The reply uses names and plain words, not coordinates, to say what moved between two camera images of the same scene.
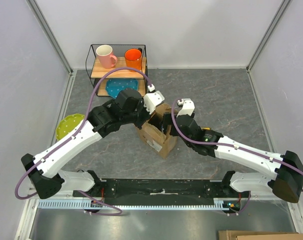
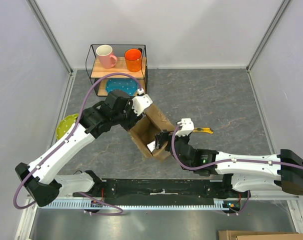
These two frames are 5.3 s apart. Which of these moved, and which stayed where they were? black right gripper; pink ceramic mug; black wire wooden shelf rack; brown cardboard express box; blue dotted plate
Moved: black right gripper; brown cardboard express box
Stayed: black wire wooden shelf rack; pink ceramic mug; blue dotted plate
